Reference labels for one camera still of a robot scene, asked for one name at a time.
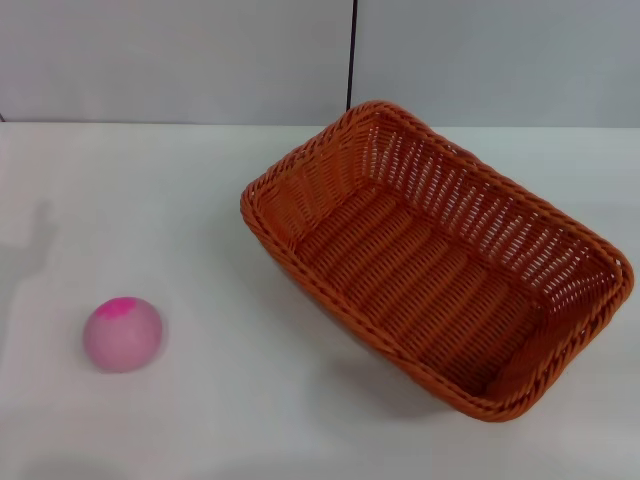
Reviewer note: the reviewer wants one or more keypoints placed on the black vertical wall strip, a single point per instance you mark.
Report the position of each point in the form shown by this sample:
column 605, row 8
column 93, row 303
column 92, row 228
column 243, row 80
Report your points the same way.
column 352, row 50

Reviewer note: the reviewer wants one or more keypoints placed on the pink round toy peach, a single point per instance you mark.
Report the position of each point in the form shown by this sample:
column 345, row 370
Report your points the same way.
column 122, row 340

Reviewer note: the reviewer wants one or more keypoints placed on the orange woven wicker basket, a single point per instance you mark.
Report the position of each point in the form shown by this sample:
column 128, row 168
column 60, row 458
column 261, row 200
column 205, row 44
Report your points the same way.
column 415, row 280

